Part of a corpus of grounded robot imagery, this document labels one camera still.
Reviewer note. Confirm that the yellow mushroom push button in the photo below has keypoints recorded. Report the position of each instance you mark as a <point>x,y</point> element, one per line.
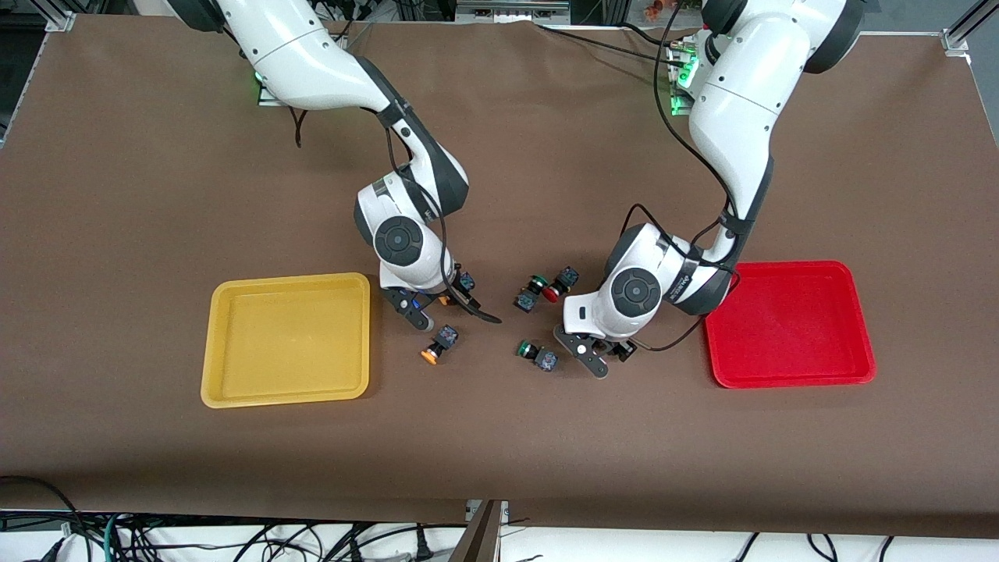
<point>446,336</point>
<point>467,282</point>

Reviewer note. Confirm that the aluminium frame corner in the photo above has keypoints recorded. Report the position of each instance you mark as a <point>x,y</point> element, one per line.
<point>60,19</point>
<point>958,35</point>

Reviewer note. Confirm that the brown table mat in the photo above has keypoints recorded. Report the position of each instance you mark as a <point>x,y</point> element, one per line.
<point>499,445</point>

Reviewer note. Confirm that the red plastic tray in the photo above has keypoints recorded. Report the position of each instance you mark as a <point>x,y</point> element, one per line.
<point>788,328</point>

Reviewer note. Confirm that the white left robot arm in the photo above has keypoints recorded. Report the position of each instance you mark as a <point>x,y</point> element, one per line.
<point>734,101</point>

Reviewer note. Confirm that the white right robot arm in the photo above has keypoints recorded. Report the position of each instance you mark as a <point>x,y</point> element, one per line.
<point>312,62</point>

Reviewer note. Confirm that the yellow plastic tray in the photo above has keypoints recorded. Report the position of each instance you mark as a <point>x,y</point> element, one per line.
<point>289,343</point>

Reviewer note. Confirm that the red mushroom push button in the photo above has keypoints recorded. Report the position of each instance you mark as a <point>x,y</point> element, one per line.
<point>552,293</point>

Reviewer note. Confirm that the green push button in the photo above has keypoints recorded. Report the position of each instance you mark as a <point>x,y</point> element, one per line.
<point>546,361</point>
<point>525,301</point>

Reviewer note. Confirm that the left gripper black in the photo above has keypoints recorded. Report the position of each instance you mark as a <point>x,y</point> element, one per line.
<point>622,350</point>

